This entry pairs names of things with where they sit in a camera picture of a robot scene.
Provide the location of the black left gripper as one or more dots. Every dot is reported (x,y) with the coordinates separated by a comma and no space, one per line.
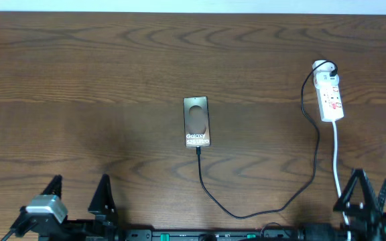
(105,211)

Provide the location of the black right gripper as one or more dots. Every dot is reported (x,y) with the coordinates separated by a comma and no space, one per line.
(382,227)

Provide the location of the white power strip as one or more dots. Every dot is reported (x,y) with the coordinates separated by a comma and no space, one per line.
(326,81)

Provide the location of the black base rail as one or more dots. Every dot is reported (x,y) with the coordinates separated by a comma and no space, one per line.
(268,232)

